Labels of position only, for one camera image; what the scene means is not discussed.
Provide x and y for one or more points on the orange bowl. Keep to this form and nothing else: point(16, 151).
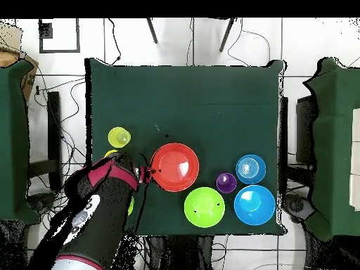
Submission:
point(177, 167)

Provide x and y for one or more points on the purple cup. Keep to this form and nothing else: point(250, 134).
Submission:
point(226, 183)

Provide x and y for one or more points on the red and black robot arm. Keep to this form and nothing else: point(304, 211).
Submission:
point(104, 219)

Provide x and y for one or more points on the green cup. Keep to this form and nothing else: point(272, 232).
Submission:
point(130, 205)

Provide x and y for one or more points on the yellow cup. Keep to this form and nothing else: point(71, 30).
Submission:
point(119, 137)
point(110, 153)

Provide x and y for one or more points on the green bowl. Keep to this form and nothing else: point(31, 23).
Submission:
point(204, 208)

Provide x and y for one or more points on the dark green tablecloth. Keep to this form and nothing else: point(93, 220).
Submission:
point(182, 98)

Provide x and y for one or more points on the small blue bowl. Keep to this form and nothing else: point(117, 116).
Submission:
point(250, 168)

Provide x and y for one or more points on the black floor stand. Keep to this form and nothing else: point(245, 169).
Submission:
point(54, 140)

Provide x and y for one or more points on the large blue bowl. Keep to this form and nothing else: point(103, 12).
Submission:
point(254, 205)

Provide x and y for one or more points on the black stand base with knob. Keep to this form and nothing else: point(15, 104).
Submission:
point(39, 204)

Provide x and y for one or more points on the green cloth covered table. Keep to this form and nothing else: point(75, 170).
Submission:
point(334, 140)
point(14, 140)

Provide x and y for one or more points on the black tripod leg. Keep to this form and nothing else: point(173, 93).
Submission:
point(152, 31)
point(226, 35)

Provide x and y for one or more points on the cardboard box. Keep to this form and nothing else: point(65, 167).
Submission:
point(29, 80)

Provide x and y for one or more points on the black box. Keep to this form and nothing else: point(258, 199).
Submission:
point(305, 126)

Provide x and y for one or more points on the black square floor frame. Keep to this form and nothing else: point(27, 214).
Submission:
point(45, 30)

